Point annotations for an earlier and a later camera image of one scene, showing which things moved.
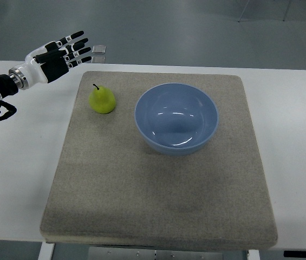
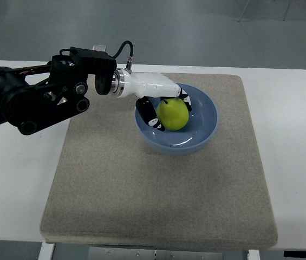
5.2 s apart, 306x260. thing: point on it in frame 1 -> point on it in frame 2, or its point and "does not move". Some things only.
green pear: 102,99 -> 173,113
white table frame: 46,248 does not move
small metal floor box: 98,50 does not move
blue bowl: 175,119 does not move
